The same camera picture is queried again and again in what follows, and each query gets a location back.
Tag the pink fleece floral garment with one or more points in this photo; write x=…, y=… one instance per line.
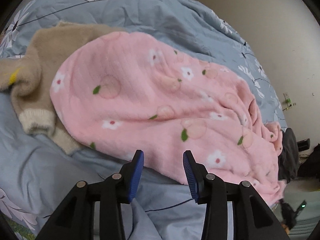
x=124, y=92

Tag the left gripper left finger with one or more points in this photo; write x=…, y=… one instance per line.
x=74, y=217

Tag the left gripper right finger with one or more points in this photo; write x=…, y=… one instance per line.
x=233, y=211

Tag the wall power socket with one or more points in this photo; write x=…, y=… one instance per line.
x=288, y=104

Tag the beige fuzzy sweater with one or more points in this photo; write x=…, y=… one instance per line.
x=30, y=78

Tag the grey-blue floral duvet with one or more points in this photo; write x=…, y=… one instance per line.
x=36, y=174

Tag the dark grey folded garment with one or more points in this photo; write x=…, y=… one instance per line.
x=288, y=160

